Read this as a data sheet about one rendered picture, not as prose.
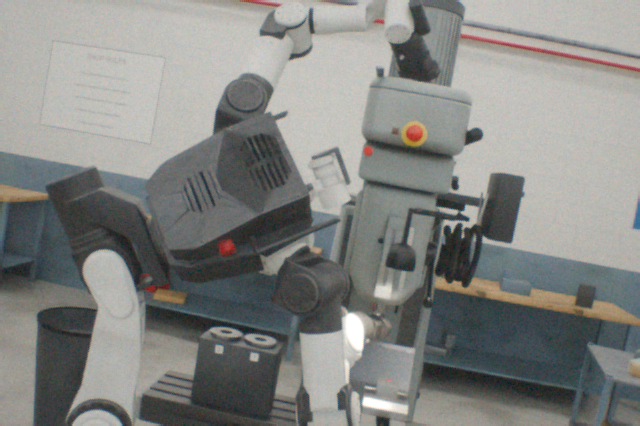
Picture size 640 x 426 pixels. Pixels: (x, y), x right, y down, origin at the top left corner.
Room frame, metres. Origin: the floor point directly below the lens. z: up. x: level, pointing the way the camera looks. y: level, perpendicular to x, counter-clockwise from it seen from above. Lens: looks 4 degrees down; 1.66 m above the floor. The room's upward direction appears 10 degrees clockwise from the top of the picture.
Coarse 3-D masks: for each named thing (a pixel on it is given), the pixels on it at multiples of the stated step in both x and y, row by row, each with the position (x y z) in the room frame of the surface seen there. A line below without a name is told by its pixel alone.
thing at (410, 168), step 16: (368, 144) 1.67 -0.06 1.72; (384, 144) 1.67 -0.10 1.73; (368, 160) 1.67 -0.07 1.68; (384, 160) 1.66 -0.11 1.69; (400, 160) 1.66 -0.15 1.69; (416, 160) 1.66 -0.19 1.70; (432, 160) 1.66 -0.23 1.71; (448, 160) 1.65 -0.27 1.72; (368, 176) 1.67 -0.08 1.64; (384, 176) 1.66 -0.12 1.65; (400, 176) 1.66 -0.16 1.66; (416, 176) 1.66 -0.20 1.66; (432, 176) 1.65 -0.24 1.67; (448, 176) 1.65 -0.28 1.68; (448, 192) 1.66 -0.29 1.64
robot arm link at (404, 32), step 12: (396, 0) 1.60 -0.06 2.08; (420, 0) 1.57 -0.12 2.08; (384, 12) 1.62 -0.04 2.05; (396, 12) 1.58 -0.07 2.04; (408, 12) 1.59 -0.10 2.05; (420, 12) 1.58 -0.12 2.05; (384, 24) 1.59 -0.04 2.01; (396, 24) 1.55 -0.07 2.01; (408, 24) 1.57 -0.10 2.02; (420, 24) 1.61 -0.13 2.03; (384, 36) 1.59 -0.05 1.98; (396, 36) 1.58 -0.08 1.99; (408, 36) 1.58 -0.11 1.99; (420, 36) 1.64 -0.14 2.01; (396, 48) 1.65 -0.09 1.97; (408, 48) 1.64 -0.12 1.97
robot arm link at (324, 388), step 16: (304, 336) 1.30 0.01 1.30; (320, 336) 1.28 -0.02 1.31; (336, 336) 1.29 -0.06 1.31; (304, 352) 1.30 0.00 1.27; (320, 352) 1.28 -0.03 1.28; (336, 352) 1.29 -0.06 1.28; (304, 368) 1.30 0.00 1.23; (320, 368) 1.28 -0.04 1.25; (336, 368) 1.29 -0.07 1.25; (304, 384) 1.30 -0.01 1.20; (320, 384) 1.28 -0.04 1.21; (336, 384) 1.28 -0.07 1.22; (304, 400) 1.29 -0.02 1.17; (320, 400) 1.27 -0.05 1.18; (336, 400) 1.28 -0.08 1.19; (352, 400) 1.32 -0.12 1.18; (304, 416) 1.29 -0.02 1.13; (352, 416) 1.30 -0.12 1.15
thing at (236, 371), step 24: (216, 336) 1.75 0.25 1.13; (240, 336) 1.78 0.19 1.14; (264, 336) 1.82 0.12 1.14; (216, 360) 1.73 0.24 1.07; (240, 360) 1.72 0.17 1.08; (264, 360) 1.72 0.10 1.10; (192, 384) 1.74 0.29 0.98; (216, 384) 1.73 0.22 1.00; (240, 384) 1.72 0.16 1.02; (264, 384) 1.72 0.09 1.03; (240, 408) 1.72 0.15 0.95; (264, 408) 1.72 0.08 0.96
